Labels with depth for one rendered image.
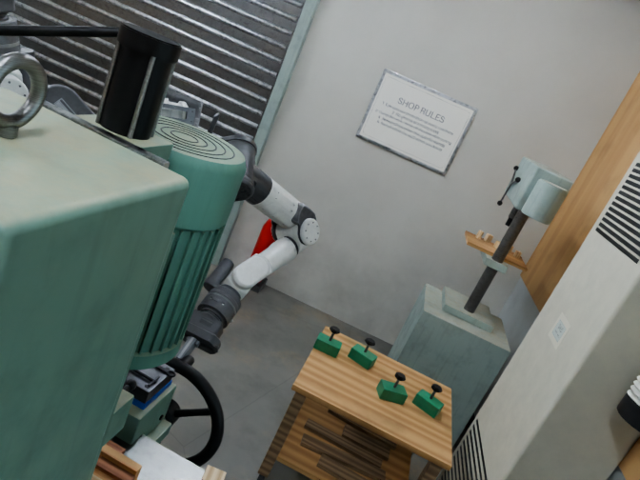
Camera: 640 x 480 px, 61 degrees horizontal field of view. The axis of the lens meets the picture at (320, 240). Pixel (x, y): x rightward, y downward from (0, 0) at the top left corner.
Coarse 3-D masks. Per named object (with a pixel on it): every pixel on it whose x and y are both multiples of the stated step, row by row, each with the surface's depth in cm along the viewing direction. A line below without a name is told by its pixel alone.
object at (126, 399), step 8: (128, 392) 87; (120, 400) 85; (128, 400) 85; (120, 408) 84; (128, 408) 86; (112, 416) 82; (120, 416) 85; (112, 424) 83; (120, 424) 87; (112, 432) 85
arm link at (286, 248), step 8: (272, 232) 159; (280, 232) 156; (288, 232) 155; (296, 232) 152; (280, 240) 153; (288, 240) 153; (296, 240) 154; (272, 248) 150; (280, 248) 150; (288, 248) 151; (296, 248) 154; (304, 248) 156; (272, 256) 148; (280, 256) 149; (288, 256) 151; (272, 264) 147; (280, 264) 150
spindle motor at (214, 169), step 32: (160, 128) 69; (192, 128) 75; (192, 160) 62; (224, 160) 67; (192, 192) 64; (224, 192) 67; (192, 224) 66; (224, 224) 72; (192, 256) 69; (160, 288) 69; (192, 288) 72; (160, 320) 71; (160, 352) 74
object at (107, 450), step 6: (102, 450) 89; (108, 450) 90; (114, 450) 90; (108, 456) 89; (114, 456) 89; (120, 456) 90; (126, 456) 90; (114, 462) 89; (120, 462) 89; (126, 462) 89; (132, 462) 89; (126, 468) 88; (132, 468) 88; (138, 468) 89; (138, 474) 90
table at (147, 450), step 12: (156, 432) 109; (168, 432) 113; (120, 444) 99; (132, 444) 100; (144, 444) 101; (156, 444) 102; (132, 456) 97; (144, 456) 98; (156, 456) 100; (168, 456) 101; (180, 456) 102; (144, 468) 96; (156, 468) 97; (168, 468) 98; (180, 468) 99; (192, 468) 100
